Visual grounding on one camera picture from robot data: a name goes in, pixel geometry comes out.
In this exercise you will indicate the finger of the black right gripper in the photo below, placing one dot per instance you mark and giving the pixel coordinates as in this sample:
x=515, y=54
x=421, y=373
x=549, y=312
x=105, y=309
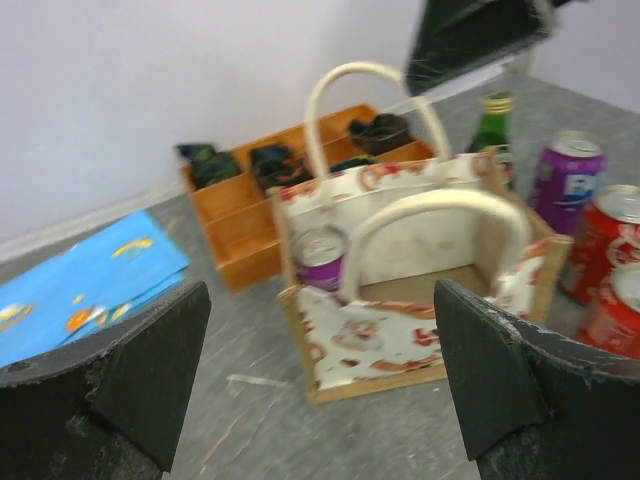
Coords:
x=457, y=37

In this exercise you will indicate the blue-green rolled sock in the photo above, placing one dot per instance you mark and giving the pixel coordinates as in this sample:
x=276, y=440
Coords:
x=353, y=162

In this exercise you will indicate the blue space-print cloth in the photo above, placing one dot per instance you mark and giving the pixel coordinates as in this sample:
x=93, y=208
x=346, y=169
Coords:
x=94, y=284

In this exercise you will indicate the green glass bottle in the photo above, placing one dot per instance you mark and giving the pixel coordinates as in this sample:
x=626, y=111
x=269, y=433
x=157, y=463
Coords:
x=492, y=131

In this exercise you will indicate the burlap canvas tote bag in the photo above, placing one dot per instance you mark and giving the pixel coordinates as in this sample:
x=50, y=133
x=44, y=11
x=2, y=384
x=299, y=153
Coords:
x=408, y=225

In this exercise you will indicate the purple soda can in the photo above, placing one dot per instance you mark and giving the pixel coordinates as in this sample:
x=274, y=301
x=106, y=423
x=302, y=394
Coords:
x=318, y=253
x=567, y=177

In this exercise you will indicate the wooden compartment tray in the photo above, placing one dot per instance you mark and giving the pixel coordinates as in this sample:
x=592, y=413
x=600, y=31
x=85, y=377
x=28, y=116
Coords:
x=236, y=217

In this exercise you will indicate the black orange rolled sock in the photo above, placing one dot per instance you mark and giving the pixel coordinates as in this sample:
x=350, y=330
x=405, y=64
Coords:
x=277, y=165

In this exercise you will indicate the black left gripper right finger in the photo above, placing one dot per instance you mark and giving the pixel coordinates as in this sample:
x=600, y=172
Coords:
x=532, y=403

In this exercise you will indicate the dark patterned rolled sock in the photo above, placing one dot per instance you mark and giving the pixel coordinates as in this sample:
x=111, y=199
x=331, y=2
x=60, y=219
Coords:
x=209, y=165

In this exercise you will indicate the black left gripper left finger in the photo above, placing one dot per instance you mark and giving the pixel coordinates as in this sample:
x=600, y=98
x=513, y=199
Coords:
x=110, y=405

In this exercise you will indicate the red cola can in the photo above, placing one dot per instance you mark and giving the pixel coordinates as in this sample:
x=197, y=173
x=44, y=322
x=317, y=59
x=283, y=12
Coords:
x=611, y=322
x=607, y=238

